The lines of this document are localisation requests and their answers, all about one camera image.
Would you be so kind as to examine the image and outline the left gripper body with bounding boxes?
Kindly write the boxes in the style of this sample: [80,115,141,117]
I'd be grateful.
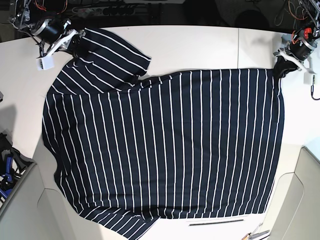
[273,28,318,74]

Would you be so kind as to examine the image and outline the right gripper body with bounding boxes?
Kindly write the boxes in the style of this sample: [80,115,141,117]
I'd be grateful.
[34,18,83,57]

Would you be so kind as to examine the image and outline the navy white striped T-shirt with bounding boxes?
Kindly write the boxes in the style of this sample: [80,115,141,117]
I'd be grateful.
[42,28,285,240]

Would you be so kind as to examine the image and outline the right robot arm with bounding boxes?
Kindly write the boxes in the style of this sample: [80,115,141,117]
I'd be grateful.
[9,0,88,60]

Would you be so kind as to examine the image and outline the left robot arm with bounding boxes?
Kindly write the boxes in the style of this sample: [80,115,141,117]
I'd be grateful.
[273,0,320,80]

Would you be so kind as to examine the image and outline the blue clamps in bin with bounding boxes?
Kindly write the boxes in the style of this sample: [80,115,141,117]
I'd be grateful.
[0,133,33,204]

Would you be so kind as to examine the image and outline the right beige partition panel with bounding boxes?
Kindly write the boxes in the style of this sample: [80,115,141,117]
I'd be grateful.
[261,147,320,240]

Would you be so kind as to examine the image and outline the beige partition panel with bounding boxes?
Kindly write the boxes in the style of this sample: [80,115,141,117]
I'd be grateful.
[0,162,83,240]
[261,147,320,240]

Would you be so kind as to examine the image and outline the left beige partition panel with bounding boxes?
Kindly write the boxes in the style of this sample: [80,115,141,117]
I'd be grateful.
[0,162,83,240]

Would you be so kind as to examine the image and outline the tools at bottom edge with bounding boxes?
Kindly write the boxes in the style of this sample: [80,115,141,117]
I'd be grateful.
[241,223,271,240]

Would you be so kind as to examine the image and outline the white table grommet slot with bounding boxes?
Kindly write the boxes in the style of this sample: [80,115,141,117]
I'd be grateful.
[186,215,249,227]

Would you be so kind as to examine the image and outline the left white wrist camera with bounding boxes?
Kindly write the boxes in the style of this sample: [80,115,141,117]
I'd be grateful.
[303,72,315,86]

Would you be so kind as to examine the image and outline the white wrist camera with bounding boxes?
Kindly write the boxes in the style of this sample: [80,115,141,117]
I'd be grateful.
[303,72,315,86]
[36,55,54,71]

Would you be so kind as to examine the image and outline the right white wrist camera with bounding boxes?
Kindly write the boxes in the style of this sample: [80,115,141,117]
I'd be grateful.
[36,55,54,71]

